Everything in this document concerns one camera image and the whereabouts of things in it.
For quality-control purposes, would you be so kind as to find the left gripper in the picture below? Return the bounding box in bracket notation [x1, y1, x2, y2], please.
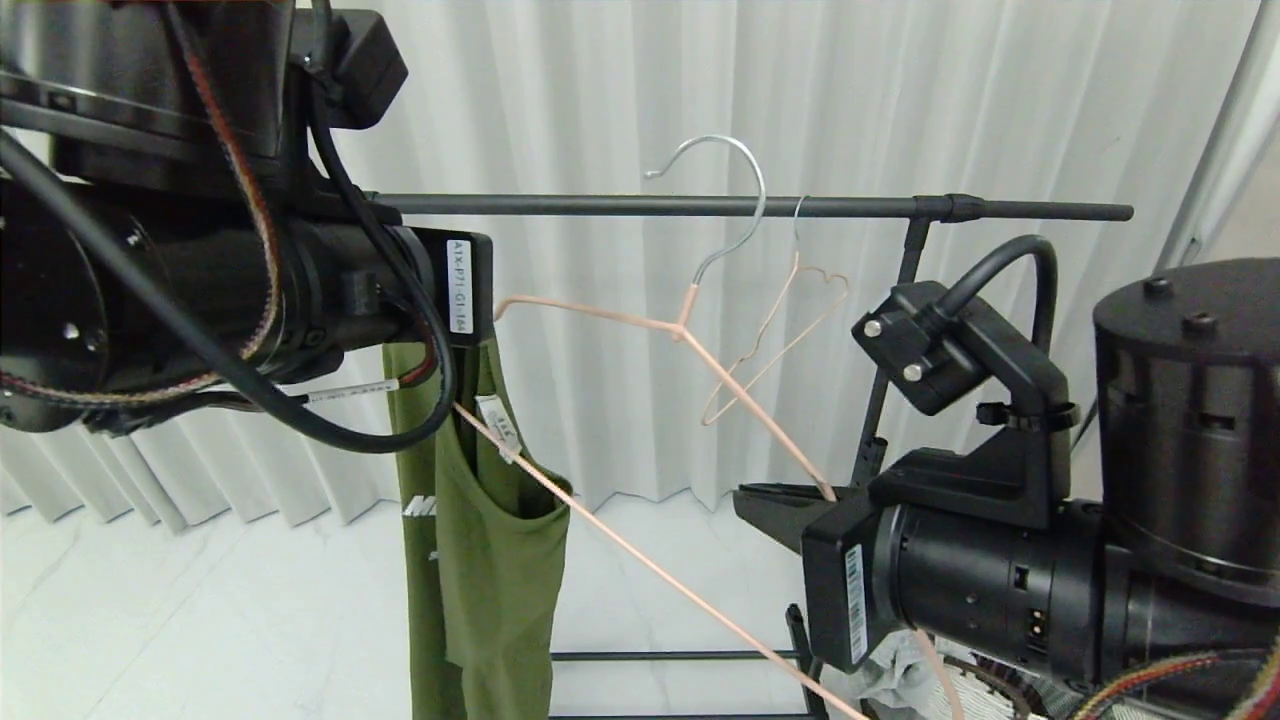
[285, 215, 493, 366]

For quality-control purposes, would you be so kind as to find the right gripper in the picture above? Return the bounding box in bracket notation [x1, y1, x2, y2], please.
[803, 495, 1111, 691]

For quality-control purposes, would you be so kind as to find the pink clothes hanger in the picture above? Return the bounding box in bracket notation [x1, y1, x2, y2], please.
[452, 135, 966, 720]
[700, 195, 851, 428]

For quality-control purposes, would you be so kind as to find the olive green printed T-shirt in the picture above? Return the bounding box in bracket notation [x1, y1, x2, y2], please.
[383, 335, 573, 720]

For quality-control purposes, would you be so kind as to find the white laundry basket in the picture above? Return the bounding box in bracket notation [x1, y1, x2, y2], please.
[865, 650, 1161, 720]

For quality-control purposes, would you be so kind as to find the black clothes rack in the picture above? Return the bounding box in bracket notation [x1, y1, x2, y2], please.
[365, 192, 1136, 720]

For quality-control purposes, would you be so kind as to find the pale grey garment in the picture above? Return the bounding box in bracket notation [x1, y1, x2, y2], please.
[850, 632, 946, 713]

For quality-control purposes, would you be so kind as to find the white curtain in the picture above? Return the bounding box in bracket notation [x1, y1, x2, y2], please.
[0, 0, 1261, 531]

